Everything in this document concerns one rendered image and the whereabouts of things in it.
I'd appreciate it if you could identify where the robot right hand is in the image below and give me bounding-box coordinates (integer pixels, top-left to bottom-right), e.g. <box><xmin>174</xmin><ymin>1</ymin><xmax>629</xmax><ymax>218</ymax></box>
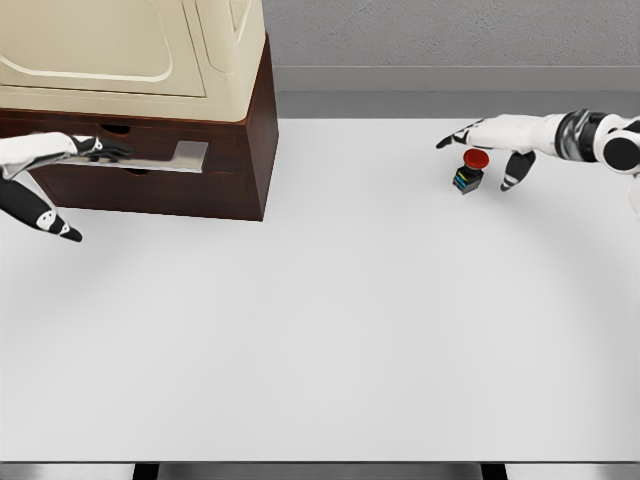
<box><xmin>435</xmin><ymin>113</ymin><xmax>550</xmax><ymax>193</ymax></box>

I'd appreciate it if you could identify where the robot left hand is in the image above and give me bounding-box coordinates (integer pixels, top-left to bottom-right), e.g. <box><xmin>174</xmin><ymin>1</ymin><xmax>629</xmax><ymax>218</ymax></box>
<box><xmin>0</xmin><ymin>131</ymin><xmax>135</xmax><ymax>244</ymax></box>

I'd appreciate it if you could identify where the brown drawer with silver handle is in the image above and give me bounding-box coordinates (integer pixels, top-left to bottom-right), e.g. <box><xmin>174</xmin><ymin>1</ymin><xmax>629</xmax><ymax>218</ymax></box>
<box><xmin>0</xmin><ymin>118</ymin><xmax>250</xmax><ymax>176</ymax></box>

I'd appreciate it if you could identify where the cream and brown drawer cabinet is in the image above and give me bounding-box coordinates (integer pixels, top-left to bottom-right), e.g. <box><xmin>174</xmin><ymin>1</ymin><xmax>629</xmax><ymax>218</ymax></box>
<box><xmin>0</xmin><ymin>0</ymin><xmax>280</xmax><ymax>223</ymax></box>

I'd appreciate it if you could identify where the plain brown drawer front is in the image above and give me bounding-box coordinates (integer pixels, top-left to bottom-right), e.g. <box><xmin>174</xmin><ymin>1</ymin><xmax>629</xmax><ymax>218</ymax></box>
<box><xmin>30</xmin><ymin>167</ymin><xmax>253</xmax><ymax>215</ymax></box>

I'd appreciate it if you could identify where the red button switch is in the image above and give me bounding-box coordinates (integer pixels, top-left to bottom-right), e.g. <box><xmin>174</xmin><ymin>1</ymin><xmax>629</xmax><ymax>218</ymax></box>
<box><xmin>452</xmin><ymin>148</ymin><xmax>491</xmax><ymax>198</ymax></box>

